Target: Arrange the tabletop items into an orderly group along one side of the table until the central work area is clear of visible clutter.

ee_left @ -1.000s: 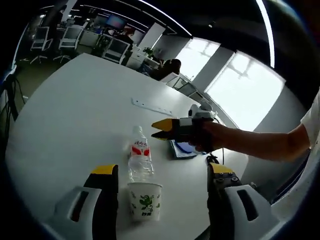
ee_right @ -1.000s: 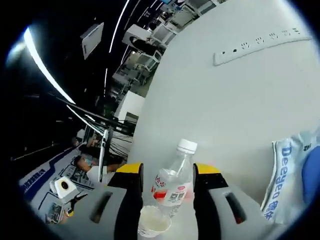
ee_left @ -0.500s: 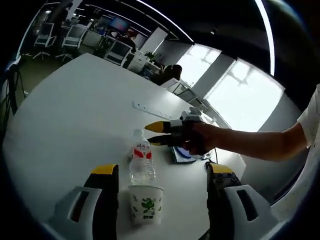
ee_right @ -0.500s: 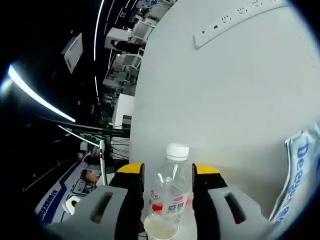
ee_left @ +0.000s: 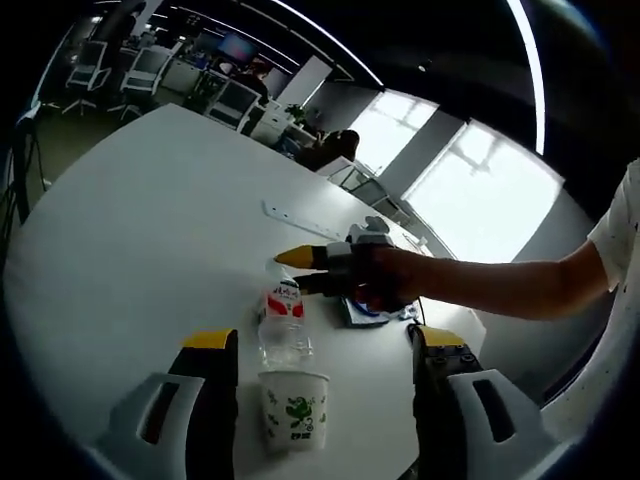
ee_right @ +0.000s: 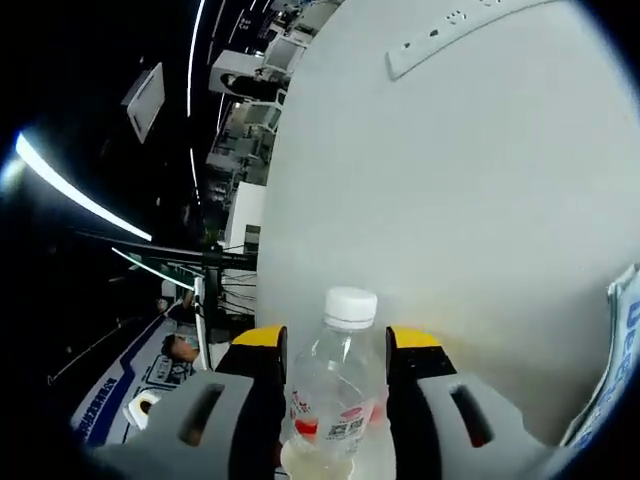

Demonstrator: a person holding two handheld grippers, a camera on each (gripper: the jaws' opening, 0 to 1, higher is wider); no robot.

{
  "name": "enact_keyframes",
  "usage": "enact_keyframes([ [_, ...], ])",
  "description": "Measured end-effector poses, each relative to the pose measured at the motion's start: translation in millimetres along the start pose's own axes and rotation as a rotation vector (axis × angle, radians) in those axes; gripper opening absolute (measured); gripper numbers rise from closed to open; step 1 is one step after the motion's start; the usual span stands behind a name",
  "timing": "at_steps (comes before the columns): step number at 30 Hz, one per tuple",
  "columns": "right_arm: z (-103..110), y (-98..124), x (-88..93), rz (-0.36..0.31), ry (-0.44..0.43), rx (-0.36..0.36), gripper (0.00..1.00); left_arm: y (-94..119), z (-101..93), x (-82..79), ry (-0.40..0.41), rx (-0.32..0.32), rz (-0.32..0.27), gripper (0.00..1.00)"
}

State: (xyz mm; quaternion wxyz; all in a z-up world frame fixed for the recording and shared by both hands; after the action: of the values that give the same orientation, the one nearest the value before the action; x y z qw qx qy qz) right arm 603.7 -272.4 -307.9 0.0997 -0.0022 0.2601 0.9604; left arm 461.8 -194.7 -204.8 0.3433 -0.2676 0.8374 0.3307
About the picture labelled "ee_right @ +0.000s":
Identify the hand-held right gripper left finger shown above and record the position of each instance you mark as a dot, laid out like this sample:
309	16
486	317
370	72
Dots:
250	400

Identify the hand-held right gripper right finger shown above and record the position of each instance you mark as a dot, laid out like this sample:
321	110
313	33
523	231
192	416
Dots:
425	400

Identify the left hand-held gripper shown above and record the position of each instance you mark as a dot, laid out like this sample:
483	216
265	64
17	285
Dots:
137	415

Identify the clear plastic water bottle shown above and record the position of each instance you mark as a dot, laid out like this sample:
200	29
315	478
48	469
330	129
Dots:
345	350

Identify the clear blue printed plastic bag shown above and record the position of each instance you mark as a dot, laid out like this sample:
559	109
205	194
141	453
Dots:
615	360

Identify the curved ceiling light strip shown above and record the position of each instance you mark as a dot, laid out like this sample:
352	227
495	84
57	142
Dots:
75	192

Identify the ceiling air vent panel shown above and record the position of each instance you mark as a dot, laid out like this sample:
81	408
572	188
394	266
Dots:
145	102

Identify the white recessed power strip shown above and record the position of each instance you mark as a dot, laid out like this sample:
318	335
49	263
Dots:
425	47

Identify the blue and white wall poster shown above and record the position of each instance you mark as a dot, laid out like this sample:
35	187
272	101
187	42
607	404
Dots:
115	390

